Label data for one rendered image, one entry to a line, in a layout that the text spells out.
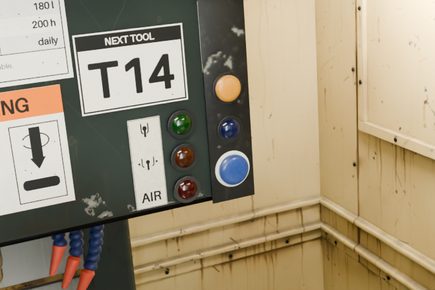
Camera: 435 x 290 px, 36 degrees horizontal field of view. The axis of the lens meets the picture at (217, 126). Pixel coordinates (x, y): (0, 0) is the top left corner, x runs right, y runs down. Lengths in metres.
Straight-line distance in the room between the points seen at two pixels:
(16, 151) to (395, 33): 1.13
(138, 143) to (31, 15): 0.15
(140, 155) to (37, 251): 0.72
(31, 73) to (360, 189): 1.34
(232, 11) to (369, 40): 1.06
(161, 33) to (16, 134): 0.15
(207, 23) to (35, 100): 0.17
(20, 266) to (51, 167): 0.74
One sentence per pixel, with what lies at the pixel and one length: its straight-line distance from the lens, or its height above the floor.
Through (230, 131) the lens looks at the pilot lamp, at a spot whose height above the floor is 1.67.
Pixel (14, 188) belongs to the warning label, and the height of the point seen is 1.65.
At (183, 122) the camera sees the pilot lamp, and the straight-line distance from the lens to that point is 0.61.
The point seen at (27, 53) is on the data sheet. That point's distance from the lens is 0.57.
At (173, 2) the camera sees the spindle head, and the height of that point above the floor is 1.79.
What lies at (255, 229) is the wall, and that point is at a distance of 1.93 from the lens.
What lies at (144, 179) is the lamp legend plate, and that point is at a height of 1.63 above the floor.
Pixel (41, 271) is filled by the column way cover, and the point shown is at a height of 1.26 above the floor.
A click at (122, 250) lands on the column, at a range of 1.40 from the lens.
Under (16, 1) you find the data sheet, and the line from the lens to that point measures 0.57.
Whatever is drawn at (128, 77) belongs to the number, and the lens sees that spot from 0.59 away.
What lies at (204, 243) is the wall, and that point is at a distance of 1.88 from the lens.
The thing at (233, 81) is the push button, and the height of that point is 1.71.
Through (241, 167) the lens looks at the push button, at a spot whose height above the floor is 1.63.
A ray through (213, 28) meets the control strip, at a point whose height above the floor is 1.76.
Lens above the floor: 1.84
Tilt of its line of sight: 16 degrees down
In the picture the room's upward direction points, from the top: 4 degrees counter-clockwise
